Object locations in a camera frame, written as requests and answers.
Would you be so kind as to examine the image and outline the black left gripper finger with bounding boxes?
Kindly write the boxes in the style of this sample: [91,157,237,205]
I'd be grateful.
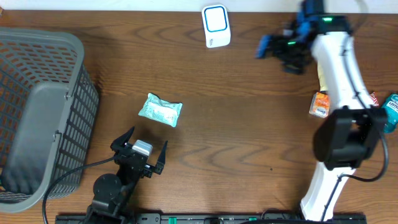
[110,126,135,151]
[154,141,168,175]

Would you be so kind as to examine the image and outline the orange snack bag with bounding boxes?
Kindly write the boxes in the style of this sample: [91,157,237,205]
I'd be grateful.
[317,63,328,92]

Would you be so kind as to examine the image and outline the green wet wipes pack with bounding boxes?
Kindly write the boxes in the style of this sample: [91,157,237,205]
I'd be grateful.
[138,93,183,128]

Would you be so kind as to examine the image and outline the small orange box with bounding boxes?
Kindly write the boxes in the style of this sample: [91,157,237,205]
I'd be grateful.
[309,92,330,118]

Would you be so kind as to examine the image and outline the red chocolate bar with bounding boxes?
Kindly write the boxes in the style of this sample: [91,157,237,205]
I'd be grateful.
[369,92,379,107]

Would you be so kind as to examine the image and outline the blue mouthwash bottle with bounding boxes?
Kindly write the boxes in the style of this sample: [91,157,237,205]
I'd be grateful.
[382,93,398,134]

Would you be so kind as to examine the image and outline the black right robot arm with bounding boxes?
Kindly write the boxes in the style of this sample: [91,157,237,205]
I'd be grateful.
[256,0,388,223]

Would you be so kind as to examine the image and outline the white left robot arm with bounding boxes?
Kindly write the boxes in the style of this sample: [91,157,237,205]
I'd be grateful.
[81,128,168,224]

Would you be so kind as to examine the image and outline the white barcode scanner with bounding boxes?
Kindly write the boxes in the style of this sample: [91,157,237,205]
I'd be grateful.
[201,4,231,49]

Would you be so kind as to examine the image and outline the grey plastic basket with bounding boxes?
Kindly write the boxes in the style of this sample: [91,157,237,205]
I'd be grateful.
[1,27,99,213]

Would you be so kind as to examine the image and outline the black left camera cable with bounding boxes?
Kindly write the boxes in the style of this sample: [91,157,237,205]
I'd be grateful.
[42,156,121,224]

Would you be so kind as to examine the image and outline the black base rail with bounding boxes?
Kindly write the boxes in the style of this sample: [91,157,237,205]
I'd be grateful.
[55,213,368,224]

